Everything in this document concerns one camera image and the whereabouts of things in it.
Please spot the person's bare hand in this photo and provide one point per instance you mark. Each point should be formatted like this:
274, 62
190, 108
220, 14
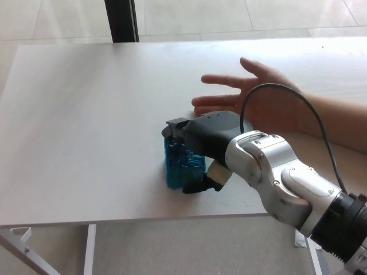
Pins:
258, 97

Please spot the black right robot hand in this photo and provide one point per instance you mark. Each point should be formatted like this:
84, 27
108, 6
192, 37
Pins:
209, 134

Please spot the blue plastic-wrapped pack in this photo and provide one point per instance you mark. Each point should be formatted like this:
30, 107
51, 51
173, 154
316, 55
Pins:
179, 169

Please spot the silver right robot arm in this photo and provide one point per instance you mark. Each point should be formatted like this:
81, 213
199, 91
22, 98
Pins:
301, 189

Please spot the person's bare forearm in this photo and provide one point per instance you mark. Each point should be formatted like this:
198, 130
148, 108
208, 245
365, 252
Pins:
344, 120

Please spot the torn white paper scrap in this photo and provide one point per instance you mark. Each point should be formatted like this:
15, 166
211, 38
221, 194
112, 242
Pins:
299, 240

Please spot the white table leg with tape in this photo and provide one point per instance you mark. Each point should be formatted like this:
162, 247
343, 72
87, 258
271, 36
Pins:
314, 257

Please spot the white vertical table leg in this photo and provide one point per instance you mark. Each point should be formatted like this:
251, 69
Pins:
91, 249

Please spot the white diagonal table leg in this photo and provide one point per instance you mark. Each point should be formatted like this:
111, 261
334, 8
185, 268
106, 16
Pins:
20, 249

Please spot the black door frame post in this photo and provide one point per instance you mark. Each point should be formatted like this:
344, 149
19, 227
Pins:
120, 21

